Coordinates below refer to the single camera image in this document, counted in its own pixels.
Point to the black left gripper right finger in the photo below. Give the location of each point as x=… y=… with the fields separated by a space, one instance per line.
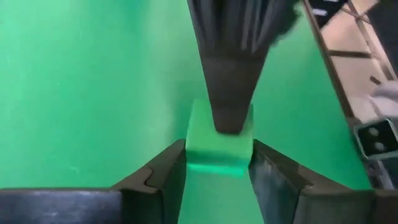
x=280 y=199

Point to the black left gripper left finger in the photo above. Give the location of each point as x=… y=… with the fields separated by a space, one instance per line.
x=155 y=199

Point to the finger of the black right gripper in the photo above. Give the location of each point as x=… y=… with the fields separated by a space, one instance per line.
x=220 y=77
x=248 y=62

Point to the green cube block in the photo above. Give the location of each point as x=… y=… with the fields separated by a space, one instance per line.
x=202 y=146

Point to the black table frame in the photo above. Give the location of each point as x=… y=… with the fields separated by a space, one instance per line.
x=340 y=90

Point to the silver metal bracket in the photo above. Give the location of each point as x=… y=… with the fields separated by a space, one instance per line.
x=376 y=140

